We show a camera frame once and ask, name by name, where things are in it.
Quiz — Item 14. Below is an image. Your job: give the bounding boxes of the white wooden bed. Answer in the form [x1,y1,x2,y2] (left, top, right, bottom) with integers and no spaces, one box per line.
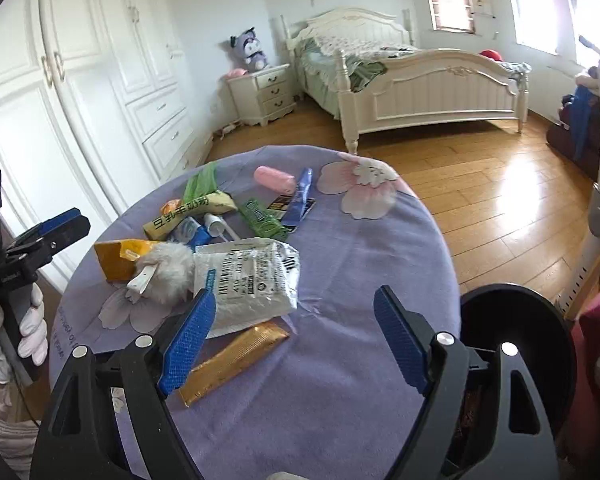
[280,7,531,155]

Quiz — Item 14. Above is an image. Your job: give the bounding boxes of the blue cloth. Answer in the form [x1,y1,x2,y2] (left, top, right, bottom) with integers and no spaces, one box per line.
[572,85,598,161]

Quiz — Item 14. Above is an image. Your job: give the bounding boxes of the white plastic mailer bag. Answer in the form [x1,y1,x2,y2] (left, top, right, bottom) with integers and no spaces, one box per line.
[192,237,301,336]

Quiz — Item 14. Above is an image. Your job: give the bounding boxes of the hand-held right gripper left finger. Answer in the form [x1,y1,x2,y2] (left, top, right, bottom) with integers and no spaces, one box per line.
[29,269,217,480]

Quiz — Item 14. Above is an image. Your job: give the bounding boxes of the person's left hand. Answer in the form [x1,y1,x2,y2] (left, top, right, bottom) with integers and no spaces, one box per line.
[0,284,49,386]

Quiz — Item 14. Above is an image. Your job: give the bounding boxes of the green snack packet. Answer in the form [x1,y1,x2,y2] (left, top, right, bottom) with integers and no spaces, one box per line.
[237,197,291,241]

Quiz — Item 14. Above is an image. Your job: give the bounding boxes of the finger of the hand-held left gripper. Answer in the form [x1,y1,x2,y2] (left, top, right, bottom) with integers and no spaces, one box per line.
[10,207,79,253]
[2,216,92,288]

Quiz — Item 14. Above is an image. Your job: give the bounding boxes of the bright window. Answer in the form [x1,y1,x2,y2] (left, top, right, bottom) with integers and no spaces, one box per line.
[502,0,600,61]

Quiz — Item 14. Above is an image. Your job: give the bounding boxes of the white spray bottle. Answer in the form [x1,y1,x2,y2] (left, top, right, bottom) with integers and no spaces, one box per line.
[203,213,241,242]

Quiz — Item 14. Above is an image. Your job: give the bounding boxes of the yellow-green snack packet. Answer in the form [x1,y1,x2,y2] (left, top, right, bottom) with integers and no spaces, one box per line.
[142,191,238,241]

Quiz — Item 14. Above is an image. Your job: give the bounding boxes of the purple floral tablecloth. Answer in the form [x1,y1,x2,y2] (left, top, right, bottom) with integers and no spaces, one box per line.
[47,145,463,480]

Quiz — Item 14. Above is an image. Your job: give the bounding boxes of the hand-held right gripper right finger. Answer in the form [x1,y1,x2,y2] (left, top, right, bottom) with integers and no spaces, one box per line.
[373,285,563,480]

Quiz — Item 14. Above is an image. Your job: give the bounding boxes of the green blanket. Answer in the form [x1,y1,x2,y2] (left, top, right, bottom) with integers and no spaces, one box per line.
[350,57,386,93]

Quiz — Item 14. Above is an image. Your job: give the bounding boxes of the dark red sofa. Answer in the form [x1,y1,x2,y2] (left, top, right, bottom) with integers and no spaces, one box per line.
[546,105,600,181]

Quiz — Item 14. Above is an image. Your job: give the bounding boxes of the person's left forearm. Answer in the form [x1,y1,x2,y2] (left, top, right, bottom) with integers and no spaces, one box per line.
[0,367,43,468]

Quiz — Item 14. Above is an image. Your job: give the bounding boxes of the yellow stick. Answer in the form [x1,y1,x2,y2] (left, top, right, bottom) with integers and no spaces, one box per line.
[565,237,600,321]

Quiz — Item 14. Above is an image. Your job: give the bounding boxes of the green plastic bag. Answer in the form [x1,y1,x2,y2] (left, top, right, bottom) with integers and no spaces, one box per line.
[181,161,221,206]

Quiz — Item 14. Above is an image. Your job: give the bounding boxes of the white wardrobe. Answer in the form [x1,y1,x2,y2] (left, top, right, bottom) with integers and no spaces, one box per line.
[0,0,216,301]

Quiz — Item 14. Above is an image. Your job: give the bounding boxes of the black trash bin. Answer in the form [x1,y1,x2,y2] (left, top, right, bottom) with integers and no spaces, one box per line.
[442,284,578,466]

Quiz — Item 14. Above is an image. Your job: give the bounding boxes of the orange-yellow packet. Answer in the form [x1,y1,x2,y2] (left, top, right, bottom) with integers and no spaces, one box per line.
[94,239,166,283]

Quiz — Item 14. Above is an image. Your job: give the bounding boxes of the white fluffy pom-pom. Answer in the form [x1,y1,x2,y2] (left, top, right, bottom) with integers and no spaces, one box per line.
[126,242,196,306]

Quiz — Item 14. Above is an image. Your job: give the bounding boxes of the purple plush toy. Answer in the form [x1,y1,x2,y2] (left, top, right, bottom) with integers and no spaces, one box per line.
[227,26,271,73]

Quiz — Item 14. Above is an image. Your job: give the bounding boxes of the white nightstand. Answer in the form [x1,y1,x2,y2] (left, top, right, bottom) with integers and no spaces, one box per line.
[225,63,298,127]

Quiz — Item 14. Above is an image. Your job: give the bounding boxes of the pink hair roller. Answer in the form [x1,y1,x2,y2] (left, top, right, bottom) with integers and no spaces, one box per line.
[253,165,297,195]

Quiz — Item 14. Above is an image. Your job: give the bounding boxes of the blue and white tube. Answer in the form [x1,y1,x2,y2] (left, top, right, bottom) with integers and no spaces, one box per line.
[167,216,213,251]

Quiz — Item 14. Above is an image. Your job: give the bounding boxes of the gold foil wrapper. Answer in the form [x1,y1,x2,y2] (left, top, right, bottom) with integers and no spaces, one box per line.
[177,321,291,408]

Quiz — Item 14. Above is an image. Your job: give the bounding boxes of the pink cloth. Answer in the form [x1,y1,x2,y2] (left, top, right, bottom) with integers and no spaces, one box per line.
[570,285,600,461]

